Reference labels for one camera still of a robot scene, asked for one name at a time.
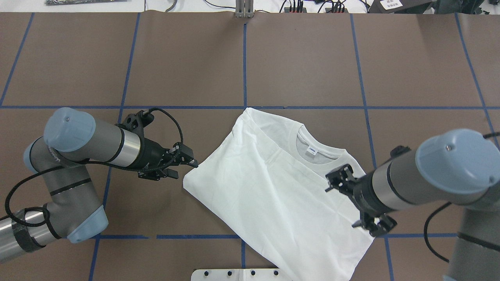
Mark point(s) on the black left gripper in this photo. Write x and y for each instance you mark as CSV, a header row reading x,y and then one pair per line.
x,y
151,155

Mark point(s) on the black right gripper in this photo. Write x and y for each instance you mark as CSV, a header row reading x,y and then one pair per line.
x,y
361,191

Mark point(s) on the white long-sleeve printed shirt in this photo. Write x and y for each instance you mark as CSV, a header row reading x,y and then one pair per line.
x,y
267,182

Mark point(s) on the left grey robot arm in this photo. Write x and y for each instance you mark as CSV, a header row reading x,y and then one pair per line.
x,y
73,139

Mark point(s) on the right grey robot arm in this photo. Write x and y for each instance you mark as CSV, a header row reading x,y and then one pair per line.
x,y
460,167

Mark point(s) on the black power strip with plugs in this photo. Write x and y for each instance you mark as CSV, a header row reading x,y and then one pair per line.
x,y
314,6

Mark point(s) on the dark circuit board strip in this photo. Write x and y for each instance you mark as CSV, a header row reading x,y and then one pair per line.
x,y
78,2

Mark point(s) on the dark box with white label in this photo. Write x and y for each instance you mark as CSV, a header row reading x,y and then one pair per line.
x,y
400,6

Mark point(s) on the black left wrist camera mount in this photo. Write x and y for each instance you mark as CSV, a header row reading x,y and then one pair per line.
x,y
135,123

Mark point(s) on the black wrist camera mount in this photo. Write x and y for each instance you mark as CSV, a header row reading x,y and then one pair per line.
x,y
398,151
135,123

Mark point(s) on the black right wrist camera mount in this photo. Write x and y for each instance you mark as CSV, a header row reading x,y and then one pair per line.
x,y
398,151

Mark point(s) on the white perforated base plate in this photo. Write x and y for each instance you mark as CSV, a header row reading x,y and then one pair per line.
x,y
239,275

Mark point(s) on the grey aluminium profile post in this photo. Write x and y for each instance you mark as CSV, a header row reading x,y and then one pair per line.
x,y
244,8

